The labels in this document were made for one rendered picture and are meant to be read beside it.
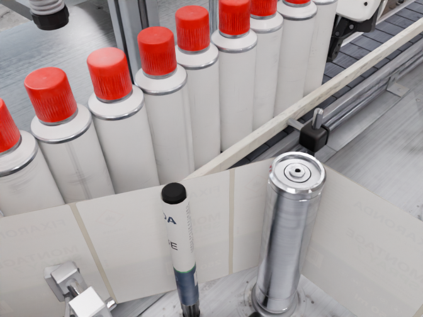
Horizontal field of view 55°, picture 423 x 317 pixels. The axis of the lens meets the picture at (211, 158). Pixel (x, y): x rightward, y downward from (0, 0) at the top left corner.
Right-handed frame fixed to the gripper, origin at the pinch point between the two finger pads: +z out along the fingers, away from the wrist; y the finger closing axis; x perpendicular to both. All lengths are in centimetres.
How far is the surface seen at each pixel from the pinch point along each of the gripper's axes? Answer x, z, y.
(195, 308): -36.2, 16.9, 15.3
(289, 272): -32.5, 9.3, 20.4
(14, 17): 57, 79, -257
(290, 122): -11.8, 7.9, 4.7
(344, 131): 2.2, 11.3, 6.8
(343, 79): 0.1, 3.3, 4.1
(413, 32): 19.5, -3.4, 4.2
